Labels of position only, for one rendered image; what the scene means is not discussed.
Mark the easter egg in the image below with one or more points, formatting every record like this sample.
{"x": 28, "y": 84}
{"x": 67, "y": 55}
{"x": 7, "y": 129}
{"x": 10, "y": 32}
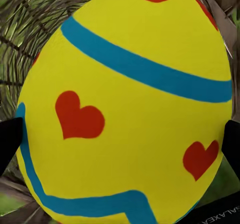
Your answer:
{"x": 124, "y": 113}

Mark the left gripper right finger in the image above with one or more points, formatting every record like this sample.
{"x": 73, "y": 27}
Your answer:
{"x": 231, "y": 145}

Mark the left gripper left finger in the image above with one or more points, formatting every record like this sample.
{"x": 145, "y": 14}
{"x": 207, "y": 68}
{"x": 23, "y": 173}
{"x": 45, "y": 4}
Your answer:
{"x": 10, "y": 140}

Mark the wicker basket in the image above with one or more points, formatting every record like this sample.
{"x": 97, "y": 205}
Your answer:
{"x": 12, "y": 182}

